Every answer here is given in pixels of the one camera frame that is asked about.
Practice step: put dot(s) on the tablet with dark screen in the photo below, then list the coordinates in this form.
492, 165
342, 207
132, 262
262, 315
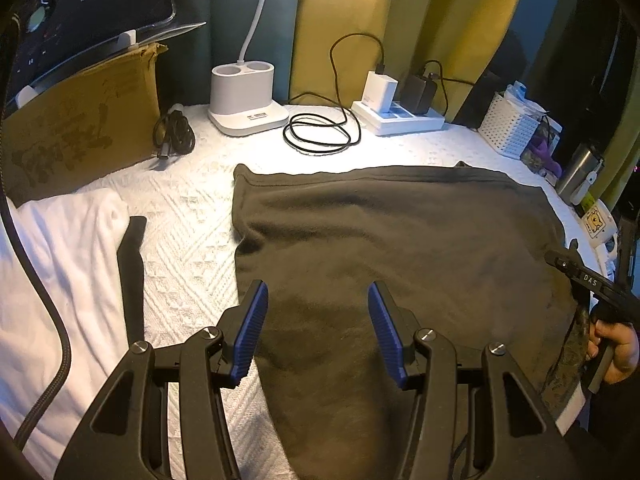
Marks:
100, 5

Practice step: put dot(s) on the black charger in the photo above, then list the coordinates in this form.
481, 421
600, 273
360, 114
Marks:
417, 92

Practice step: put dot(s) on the white power strip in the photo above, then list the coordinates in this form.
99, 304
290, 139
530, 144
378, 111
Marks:
415, 122

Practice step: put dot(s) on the white plastic basket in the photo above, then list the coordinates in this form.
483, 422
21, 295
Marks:
510, 127

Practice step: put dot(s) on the white desk lamp base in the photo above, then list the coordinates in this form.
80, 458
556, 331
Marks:
245, 105

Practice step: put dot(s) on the purple cloth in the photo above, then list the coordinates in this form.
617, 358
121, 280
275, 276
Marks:
545, 150

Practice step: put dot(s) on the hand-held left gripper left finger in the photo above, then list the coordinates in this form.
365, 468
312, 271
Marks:
250, 330

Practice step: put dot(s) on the white cloth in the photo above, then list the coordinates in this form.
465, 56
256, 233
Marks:
50, 270

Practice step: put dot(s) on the blue white packet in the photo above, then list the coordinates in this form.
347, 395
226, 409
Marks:
516, 92

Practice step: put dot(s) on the yellow curtain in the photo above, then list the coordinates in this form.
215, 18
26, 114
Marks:
340, 0

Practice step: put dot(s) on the teal curtain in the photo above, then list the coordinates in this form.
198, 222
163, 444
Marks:
220, 5

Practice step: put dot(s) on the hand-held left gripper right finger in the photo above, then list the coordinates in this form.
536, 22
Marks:
385, 335

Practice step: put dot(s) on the bear printed white bag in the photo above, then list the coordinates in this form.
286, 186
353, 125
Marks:
595, 222

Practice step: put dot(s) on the white charger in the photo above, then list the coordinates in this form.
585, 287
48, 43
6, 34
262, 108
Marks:
379, 91

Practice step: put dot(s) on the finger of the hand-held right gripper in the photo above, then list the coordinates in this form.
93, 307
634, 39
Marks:
562, 261

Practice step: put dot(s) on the printed cardboard box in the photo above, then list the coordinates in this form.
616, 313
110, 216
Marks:
85, 125

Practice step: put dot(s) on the person's right hand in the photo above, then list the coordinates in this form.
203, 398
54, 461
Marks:
624, 347

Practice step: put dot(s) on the stainless steel tumbler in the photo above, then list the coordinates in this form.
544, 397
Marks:
575, 172

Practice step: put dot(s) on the white tablet stand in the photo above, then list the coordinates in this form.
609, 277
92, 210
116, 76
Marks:
127, 37

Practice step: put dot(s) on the patterned dark cloth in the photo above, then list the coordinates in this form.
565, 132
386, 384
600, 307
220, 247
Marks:
565, 375

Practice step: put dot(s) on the dark brown t-shirt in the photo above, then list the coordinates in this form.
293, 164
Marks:
400, 240

